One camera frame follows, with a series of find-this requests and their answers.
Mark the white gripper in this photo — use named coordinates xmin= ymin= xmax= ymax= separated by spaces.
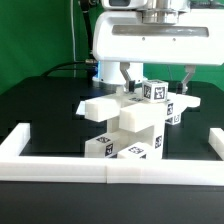
xmin=93 ymin=9 xmax=224 ymax=93

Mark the white tagged cube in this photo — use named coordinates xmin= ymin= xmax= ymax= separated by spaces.
xmin=165 ymin=114 xmax=181 ymax=125
xmin=142 ymin=80 xmax=168 ymax=103

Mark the white chair back part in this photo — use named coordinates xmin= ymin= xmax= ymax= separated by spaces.
xmin=85 ymin=88 xmax=201 ymax=133

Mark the white chair seat part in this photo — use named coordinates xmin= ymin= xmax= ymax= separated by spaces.
xmin=106 ymin=117 xmax=165 ymax=159

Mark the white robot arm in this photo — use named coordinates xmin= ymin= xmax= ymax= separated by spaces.
xmin=80 ymin=0 xmax=224 ymax=93

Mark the white sheet with tags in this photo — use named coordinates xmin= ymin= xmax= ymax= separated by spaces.
xmin=76 ymin=101 xmax=86 ymax=115

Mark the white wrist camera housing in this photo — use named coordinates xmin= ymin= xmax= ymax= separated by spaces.
xmin=101 ymin=0 xmax=148 ymax=9

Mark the black cable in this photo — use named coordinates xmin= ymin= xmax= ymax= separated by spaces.
xmin=40 ymin=0 xmax=101 ymax=78

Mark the white cable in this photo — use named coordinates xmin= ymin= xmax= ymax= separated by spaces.
xmin=69 ymin=0 xmax=78 ymax=78

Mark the white U-shaped obstacle frame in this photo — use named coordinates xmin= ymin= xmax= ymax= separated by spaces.
xmin=0 ymin=123 xmax=224 ymax=186

